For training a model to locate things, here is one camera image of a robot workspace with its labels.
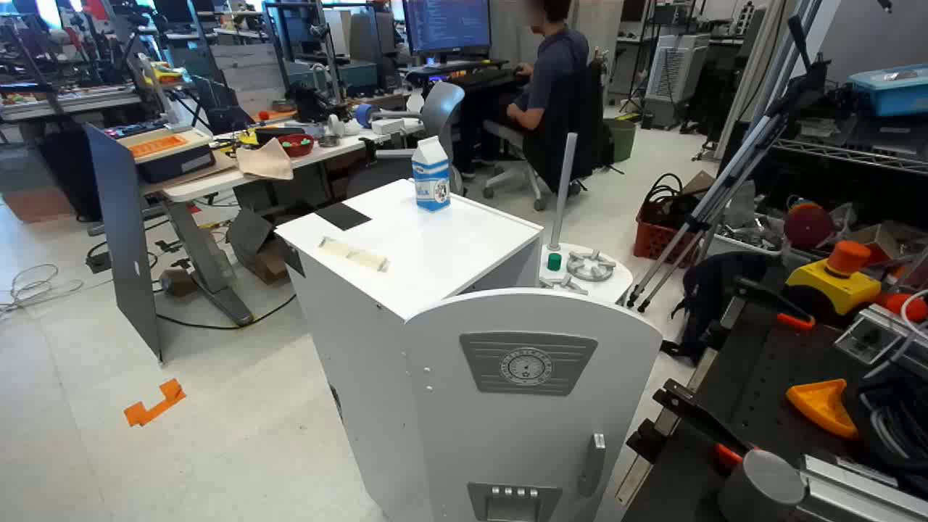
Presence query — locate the red bowl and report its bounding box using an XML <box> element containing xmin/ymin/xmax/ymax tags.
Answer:
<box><xmin>268</xmin><ymin>127</ymin><xmax>319</xmax><ymax>160</ymax></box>

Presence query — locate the wooden top work table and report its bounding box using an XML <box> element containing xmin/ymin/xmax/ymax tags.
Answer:
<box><xmin>142</xmin><ymin>121</ymin><xmax>430</xmax><ymax>329</ymax></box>

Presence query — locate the brown paper bag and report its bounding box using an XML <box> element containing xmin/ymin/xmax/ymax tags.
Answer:
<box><xmin>236</xmin><ymin>137</ymin><xmax>295</xmax><ymax>185</ymax></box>

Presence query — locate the black office chair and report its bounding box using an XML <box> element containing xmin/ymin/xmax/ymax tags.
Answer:
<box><xmin>480</xmin><ymin>63</ymin><xmax>609</xmax><ymax>211</ymax></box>

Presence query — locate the black tool orange handle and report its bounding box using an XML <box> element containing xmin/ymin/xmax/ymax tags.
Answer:
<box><xmin>730</xmin><ymin>276</ymin><xmax>819</xmax><ymax>337</ymax></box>

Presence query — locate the orange triangular block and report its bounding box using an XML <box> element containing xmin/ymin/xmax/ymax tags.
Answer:
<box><xmin>784</xmin><ymin>377</ymin><xmax>862</xmax><ymax>443</ymax></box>

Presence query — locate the grey cylinder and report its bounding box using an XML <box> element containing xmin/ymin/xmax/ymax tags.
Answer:
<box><xmin>716</xmin><ymin>446</ymin><xmax>810</xmax><ymax>522</ymax></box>

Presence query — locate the person in dark shirt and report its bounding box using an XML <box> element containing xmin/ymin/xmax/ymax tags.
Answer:
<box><xmin>501</xmin><ymin>0</ymin><xmax>596</xmax><ymax>188</ymax></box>

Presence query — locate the blue grey divider panel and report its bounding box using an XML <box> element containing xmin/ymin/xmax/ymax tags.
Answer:
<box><xmin>84</xmin><ymin>121</ymin><xmax>165</xmax><ymax>362</ymax></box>

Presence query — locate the yellow emergency stop button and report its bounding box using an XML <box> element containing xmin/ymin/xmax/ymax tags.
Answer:
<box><xmin>784</xmin><ymin>237</ymin><xmax>886</xmax><ymax>320</ymax></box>

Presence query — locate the orange black box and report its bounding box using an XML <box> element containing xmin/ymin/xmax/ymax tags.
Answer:
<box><xmin>119</xmin><ymin>126</ymin><xmax>217</xmax><ymax>185</ymax></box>

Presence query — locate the grey toy burner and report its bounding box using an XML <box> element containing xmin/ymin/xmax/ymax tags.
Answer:
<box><xmin>565</xmin><ymin>246</ymin><xmax>622</xmax><ymax>285</ymax></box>

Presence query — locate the blue plastic case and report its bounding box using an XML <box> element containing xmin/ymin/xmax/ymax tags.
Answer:
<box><xmin>846</xmin><ymin>62</ymin><xmax>928</xmax><ymax>121</ymax></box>

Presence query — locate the grey office chair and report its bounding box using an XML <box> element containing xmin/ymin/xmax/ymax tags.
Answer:
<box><xmin>372</xmin><ymin>78</ymin><xmax>467</xmax><ymax>169</ymax></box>

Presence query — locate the black bag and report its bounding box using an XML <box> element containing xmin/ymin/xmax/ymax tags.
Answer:
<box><xmin>674</xmin><ymin>250</ymin><xmax>784</xmax><ymax>362</ymax></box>

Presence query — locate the dark red round disc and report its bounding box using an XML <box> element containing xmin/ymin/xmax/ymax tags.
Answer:
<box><xmin>780</xmin><ymin>200</ymin><xmax>842</xmax><ymax>252</ymax></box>

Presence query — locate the blue white milk carton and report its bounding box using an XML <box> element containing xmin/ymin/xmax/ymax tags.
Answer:
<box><xmin>409</xmin><ymin>133</ymin><xmax>456</xmax><ymax>216</ymax></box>

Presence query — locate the white toy kitchen counter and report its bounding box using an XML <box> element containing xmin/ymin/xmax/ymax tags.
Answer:
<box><xmin>533</xmin><ymin>240</ymin><xmax>638</xmax><ymax>308</ymax></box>

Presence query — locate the black square patch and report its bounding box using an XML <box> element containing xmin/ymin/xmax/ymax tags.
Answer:
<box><xmin>316</xmin><ymin>200</ymin><xmax>375</xmax><ymax>234</ymax></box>

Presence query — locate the red basket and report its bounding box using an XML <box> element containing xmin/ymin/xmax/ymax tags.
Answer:
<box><xmin>633</xmin><ymin>172</ymin><xmax>704</xmax><ymax>263</ymax></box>

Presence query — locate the white toy cabinet body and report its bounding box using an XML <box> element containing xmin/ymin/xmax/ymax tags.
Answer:
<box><xmin>272</xmin><ymin>176</ymin><xmax>548</xmax><ymax>522</ymax></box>

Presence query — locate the aluminium rail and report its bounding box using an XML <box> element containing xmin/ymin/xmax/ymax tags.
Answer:
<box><xmin>797</xmin><ymin>453</ymin><xmax>928</xmax><ymax>522</ymax></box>

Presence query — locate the computer monitor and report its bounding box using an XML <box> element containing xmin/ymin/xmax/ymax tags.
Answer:
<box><xmin>404</xmin><ymin>0</ymin><xmax>496</xmax><ymax>62</ymax></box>

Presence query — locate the beige tape strip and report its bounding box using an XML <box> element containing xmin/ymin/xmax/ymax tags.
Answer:
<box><xmin>316</xmin><ymin>234</ymin><xmax>391</xmax><ymax>276</ymax></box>

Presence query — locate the black clamp red handle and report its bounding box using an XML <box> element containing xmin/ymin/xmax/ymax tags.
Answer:
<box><xmin>654</xmin><ymin>377</ymin><xmax>748</xmax><ymax>472</ymax></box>

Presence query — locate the grey upright pole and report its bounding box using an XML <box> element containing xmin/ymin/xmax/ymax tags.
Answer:
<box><xmin>548</xmin><ymin>130</ymin><xmax>581</xmax><ymax>255</ymax></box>

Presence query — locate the grey black tripod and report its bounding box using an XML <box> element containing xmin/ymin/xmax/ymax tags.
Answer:
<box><xmin>619</xmin><ymin>13</ymin><xmax>826</xmax><ymax>317</ymax></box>

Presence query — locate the grey floor cable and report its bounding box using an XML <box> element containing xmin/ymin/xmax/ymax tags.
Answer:
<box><xmin>0</xmin><ymin>262</ymin><xmax>87</xmax><ymax>317</ymax></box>

